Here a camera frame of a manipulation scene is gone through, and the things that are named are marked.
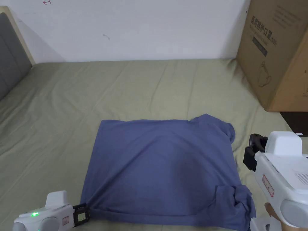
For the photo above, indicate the person's right hand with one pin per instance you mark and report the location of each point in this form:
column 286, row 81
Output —
column 272, row 211

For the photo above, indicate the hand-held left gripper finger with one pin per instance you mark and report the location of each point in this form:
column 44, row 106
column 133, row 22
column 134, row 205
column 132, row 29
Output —
column 83, row 214

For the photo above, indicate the bed with pale green sheet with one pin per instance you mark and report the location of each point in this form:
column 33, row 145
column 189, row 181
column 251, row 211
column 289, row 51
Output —
column 72, row 115

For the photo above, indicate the dark blue shirt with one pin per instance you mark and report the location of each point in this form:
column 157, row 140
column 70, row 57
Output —
column 158, row 168

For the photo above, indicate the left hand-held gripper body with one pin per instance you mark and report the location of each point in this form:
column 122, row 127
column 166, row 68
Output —
column 48, row 216

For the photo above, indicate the large brown cardboard carton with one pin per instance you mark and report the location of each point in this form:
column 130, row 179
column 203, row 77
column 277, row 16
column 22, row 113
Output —
column 276, row 60

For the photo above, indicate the grey padded headboard, wooden frame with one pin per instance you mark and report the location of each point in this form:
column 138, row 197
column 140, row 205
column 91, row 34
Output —
column 10, row 53

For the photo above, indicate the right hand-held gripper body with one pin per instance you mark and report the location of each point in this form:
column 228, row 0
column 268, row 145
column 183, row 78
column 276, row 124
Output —
column 284, row 173

